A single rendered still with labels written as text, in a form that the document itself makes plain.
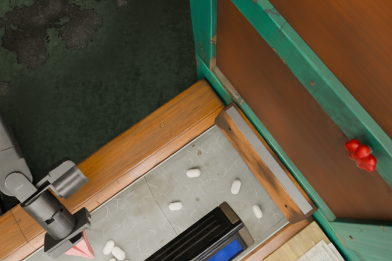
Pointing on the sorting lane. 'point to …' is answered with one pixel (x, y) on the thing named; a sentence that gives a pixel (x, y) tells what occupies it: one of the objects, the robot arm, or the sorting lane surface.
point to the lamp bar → (209, 239)
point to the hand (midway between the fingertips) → (91, 254)
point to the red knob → (361, 155)
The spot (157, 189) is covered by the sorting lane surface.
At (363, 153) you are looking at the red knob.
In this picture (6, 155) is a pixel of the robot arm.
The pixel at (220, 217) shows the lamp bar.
